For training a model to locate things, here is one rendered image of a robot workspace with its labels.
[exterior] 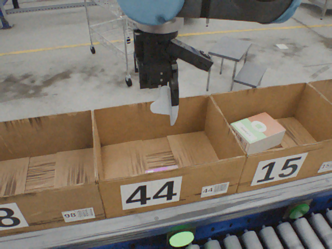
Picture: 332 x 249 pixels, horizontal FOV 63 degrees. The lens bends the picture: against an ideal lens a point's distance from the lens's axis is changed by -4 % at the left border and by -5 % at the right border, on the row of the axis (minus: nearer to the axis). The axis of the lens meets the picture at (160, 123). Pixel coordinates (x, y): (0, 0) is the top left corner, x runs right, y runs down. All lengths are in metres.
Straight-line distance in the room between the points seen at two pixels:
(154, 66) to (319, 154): 0.59
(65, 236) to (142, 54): 0.52
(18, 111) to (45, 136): 1.93
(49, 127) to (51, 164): 0.13
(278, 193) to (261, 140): 0.18
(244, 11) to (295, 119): 0.87
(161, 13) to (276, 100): 0.81
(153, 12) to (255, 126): 0.71
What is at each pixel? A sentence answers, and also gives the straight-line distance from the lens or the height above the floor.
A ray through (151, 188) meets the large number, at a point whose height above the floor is 0.99.
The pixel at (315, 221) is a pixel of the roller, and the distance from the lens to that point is 1.10.
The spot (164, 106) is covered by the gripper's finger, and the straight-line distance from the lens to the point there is 0.60.
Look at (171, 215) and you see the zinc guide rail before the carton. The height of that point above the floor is 0.89.
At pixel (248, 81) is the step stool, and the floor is 0.23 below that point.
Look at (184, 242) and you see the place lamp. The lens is 0.87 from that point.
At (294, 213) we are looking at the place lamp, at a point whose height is 0.82.
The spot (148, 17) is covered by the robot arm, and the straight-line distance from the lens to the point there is 0.37.
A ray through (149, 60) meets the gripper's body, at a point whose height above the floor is 1.32.
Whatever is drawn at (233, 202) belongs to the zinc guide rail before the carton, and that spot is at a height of 0.89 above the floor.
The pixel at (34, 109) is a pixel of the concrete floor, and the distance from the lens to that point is 2.85.
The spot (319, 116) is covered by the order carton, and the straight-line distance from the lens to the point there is 1.12.
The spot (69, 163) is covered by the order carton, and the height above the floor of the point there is 0.89.
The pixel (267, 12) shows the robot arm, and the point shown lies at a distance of 0.39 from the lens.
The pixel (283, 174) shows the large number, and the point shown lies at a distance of 0.92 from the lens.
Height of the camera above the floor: 1.59
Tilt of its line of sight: 41 degrees down
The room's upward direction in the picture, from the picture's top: straight up
